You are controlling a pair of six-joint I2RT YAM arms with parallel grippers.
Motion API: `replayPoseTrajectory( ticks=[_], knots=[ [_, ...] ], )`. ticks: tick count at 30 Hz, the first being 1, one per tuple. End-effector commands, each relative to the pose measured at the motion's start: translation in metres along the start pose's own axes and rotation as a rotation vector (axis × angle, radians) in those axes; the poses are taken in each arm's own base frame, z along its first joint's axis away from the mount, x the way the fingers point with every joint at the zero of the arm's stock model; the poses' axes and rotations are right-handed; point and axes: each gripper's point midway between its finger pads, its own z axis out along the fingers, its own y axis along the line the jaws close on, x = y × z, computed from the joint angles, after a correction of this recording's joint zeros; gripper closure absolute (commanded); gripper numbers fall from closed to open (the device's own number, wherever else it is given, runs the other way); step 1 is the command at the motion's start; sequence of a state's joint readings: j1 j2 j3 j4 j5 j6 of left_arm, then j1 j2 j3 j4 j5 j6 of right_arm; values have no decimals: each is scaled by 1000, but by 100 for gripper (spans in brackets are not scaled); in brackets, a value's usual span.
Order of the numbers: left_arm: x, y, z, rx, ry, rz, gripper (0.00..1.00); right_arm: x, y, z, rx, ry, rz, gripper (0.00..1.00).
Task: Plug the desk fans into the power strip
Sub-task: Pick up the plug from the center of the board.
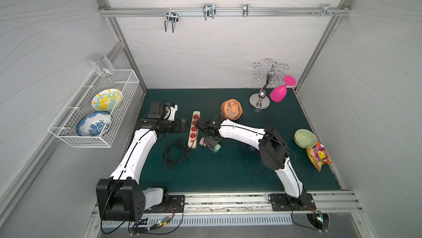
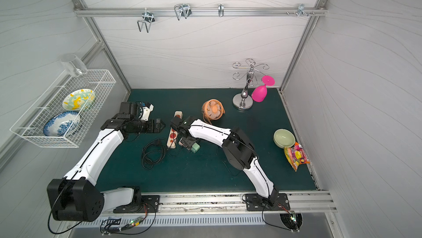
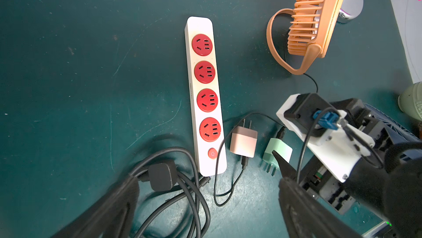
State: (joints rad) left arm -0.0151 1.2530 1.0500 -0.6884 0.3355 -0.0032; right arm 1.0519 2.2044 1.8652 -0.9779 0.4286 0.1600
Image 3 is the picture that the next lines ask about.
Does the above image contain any orange fan black cable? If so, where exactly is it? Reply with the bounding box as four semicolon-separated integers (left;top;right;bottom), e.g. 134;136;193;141
213;72;319;207

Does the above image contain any pink usb charger plug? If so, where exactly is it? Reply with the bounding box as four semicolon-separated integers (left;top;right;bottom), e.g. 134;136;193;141
230;119;258;158

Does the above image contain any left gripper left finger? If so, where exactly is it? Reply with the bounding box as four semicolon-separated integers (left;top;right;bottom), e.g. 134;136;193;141
53;176;139;238

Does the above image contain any green ceramic bowl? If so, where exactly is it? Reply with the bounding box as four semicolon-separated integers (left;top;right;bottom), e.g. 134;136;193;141
398;81;422;121

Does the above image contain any green usb charger plug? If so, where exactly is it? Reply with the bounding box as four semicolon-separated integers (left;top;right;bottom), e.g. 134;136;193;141
262;138;295;176

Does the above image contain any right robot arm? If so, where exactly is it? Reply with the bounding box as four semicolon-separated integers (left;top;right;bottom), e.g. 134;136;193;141
274;93;422;238

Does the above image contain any white red power strip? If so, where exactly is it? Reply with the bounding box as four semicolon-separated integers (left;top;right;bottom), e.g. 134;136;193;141
185;16;227;177

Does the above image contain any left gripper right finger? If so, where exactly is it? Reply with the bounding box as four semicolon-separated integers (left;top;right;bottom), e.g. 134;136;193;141
279;178;361;238

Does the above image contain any black power strip cable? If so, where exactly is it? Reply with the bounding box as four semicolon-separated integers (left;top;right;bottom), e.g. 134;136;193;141
128;147;212;238

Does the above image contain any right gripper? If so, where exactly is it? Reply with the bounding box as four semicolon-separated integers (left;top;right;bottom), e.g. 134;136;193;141
272;98;393;215

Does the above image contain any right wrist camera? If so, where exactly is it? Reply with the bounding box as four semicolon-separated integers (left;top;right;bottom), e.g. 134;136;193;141
276;93;375;183

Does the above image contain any orange desk fan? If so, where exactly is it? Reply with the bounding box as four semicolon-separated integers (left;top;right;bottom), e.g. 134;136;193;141
266;0;344;75

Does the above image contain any dark blue desk fan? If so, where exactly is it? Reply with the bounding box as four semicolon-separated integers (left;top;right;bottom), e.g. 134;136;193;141
364;102;421;144

